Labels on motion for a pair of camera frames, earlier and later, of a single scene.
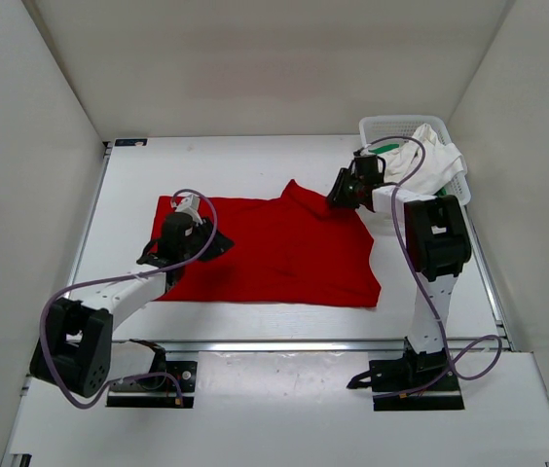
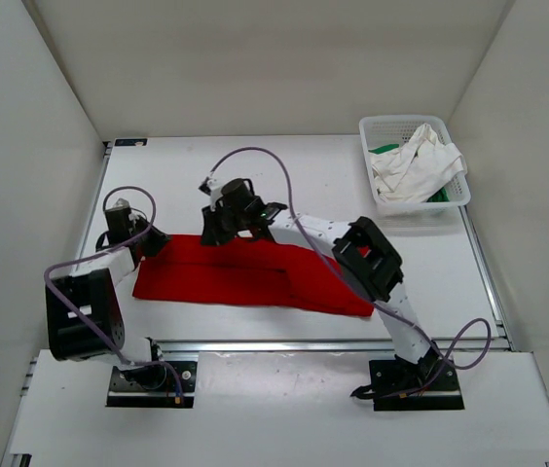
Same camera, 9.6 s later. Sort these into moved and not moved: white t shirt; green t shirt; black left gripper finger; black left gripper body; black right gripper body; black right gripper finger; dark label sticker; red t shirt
Moved: red t shirt; black left gripper finger; black right gripper body; black right gripper finger; black left gripper body
Not moved: white t shirt; green t shirt; dark label sticker
